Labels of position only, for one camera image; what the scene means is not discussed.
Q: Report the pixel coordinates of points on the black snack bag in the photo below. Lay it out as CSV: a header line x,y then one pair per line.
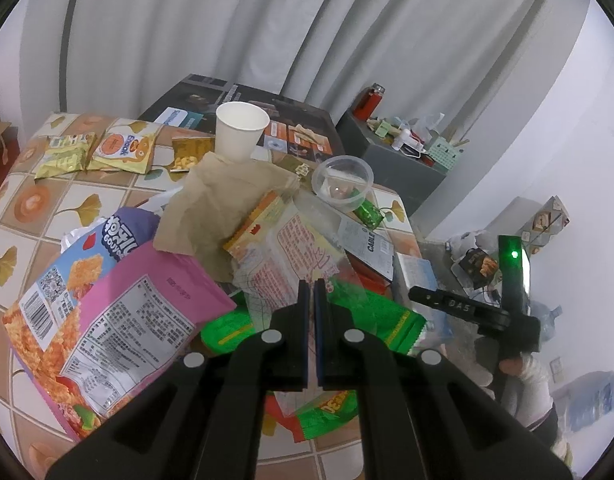
x,y
477,266

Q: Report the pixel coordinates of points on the green snack bag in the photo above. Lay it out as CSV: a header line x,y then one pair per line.
x,y
382,320
227,332

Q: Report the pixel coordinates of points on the red flat packet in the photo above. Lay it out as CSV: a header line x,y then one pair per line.
x,y
369,270

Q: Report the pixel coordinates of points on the pale blue packet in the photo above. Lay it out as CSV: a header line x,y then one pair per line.
x,y
416,277

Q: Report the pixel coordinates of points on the green printed small box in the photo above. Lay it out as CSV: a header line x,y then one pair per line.
x,y
444,154

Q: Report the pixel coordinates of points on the gold snack packet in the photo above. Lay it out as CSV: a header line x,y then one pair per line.
x,y
189,155

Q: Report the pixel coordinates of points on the small green foil packet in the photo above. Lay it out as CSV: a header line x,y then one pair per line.
x,y
371,212

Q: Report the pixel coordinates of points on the white curtain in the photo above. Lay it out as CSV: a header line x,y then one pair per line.
x,y
237,25

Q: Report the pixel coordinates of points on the green red snack wrapper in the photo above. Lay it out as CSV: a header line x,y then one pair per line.
x,y
327,415

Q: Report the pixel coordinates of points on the yellow green snack packet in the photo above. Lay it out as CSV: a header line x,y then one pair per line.
x,y
64,155

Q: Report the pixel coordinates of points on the orange yellow flat box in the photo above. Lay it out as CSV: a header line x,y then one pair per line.
x,y
257,225

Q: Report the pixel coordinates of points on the leaf pattern tablecloth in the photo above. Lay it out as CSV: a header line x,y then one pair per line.
x,y
42,210

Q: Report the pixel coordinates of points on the large printed cardboard box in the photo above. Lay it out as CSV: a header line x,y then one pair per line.
x,y
202,97

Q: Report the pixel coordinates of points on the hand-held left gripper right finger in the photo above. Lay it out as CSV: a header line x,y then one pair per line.
x,y
321,340

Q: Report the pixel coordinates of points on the person's right forearm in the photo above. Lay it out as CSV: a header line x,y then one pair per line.
x,y
534,390

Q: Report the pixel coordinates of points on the person's right hand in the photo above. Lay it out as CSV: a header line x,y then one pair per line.
x,y
511,365

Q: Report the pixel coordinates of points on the purple snack bag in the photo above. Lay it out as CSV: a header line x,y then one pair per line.
x,y
129,232

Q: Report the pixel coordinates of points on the clear plastic bag red print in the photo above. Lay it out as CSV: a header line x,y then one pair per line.
x,y
292,255

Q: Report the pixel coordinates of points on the printed carton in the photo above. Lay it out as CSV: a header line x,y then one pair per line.
x,y
547,222

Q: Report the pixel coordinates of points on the white paper cup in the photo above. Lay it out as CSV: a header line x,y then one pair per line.
x,y
239,135

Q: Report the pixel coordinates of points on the yellow snack packet orange circle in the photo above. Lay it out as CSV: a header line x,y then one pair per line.
x,y
122,147

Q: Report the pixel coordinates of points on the red bottle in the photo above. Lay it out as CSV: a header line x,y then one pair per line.
x,y
369,101

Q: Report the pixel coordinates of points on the large pink snack bag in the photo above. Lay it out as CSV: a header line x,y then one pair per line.
x,y
137,320

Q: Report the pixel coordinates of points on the clear round plastic container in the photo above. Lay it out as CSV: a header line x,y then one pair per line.
x,y
339,172

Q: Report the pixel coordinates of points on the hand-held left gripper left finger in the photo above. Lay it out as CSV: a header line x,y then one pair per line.
x,y
304,340

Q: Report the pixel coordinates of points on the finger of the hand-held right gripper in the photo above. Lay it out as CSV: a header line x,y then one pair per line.
x,y
457,305

